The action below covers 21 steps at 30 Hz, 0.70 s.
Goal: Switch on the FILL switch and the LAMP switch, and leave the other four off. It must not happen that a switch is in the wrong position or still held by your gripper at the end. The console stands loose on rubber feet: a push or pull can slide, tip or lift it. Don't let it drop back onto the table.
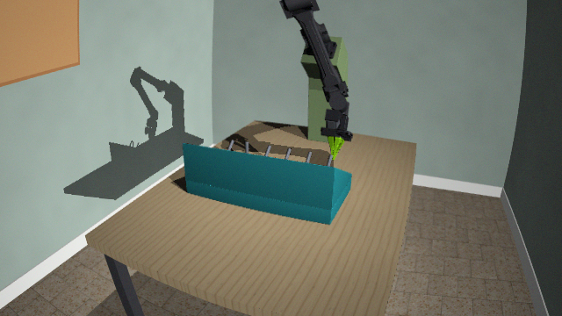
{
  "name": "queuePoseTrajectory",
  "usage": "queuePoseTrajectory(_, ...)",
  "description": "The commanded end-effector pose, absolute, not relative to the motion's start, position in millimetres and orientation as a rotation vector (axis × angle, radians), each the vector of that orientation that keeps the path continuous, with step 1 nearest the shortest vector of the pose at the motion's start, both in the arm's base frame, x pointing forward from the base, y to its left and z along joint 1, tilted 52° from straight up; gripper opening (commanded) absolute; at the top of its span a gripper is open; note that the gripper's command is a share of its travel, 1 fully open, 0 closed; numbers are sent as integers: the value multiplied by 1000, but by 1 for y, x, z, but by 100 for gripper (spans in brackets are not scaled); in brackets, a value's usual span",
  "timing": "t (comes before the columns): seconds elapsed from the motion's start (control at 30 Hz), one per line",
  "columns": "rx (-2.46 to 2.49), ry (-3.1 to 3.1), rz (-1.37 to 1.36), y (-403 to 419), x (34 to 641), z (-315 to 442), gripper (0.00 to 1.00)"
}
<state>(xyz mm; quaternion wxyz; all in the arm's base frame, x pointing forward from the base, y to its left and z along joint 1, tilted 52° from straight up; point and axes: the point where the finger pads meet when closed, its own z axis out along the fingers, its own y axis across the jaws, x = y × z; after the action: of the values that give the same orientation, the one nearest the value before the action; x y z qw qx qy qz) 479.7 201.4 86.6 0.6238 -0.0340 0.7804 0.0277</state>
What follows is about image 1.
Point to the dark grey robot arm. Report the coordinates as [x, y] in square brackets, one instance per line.
[322, 51]

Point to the teal wedge-shaped console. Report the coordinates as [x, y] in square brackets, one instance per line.
[299, 190]

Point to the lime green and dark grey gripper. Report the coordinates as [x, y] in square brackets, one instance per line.
[337, 136]

